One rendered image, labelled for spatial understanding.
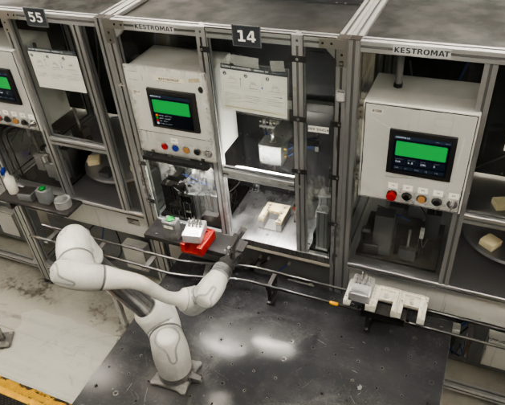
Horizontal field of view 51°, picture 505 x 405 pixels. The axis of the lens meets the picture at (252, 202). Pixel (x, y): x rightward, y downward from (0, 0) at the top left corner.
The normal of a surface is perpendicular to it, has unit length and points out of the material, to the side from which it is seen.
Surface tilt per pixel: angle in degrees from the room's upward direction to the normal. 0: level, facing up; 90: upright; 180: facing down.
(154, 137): 90
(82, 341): 0
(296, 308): 0
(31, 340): 0
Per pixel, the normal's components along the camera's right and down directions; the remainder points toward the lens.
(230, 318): -0.07, -0.78
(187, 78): -0.39, 0.59
